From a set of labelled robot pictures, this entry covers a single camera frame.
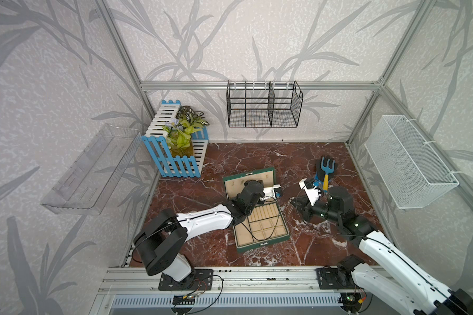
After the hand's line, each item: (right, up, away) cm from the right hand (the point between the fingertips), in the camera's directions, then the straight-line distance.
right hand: (290, 198), depth 75 cm
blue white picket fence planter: (-57, +23, +10) cm, 62 cm away
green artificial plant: (-48, +28, +13) cm, 57 cm away
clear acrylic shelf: (-69, +6, -12) cm, 71 cm away
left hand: (-11, +6, +9) cm, 16 cm away
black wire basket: (-8, +44, +30) cm, 54 cm away
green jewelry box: (-9, -13, +8) cm, 17 cm away
